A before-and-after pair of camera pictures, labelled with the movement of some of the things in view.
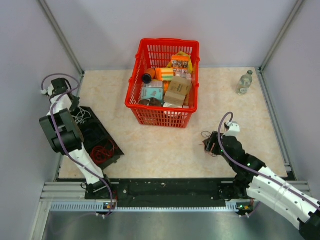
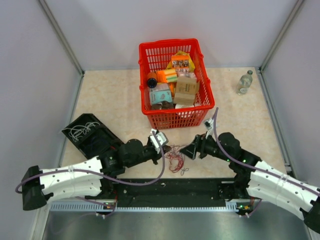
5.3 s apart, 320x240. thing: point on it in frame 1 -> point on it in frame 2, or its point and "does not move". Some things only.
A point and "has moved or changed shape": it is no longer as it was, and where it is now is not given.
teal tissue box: (153, 89) -> (161, 92)
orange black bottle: (148, 76) -> (152, 80)
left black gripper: (75, 104) -> (157, 157)
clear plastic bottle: (244, 83) does not move
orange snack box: (180, 64) does not move
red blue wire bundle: (207, 134) has moved or changed shape
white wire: (81, 116) -> (76, 131)
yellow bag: (190, 67) does not move
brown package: (152, 102) -> (163, 105)
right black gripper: (209, 142) -> (199, 146)
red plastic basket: (154, 53) has moved or changed shape
